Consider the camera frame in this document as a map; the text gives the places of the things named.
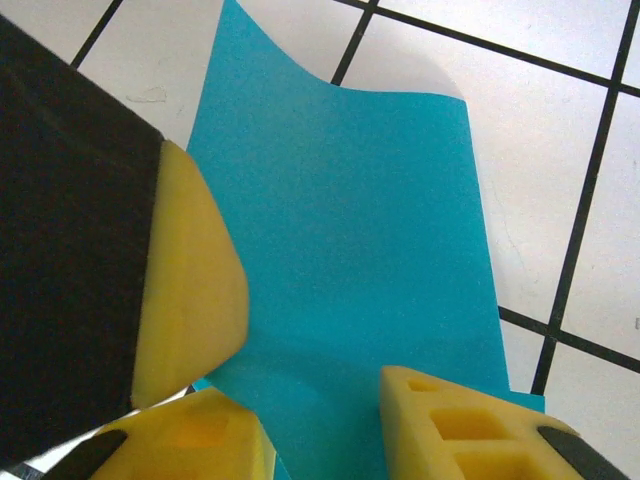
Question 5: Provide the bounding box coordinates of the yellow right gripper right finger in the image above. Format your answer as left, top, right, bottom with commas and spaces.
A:
379, 364, 629, 480

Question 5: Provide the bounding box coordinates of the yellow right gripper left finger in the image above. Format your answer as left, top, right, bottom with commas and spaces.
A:
84, 387, 276, 480

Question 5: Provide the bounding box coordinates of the blue paper sheet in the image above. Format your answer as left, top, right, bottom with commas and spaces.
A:
185, 0, 546, 480

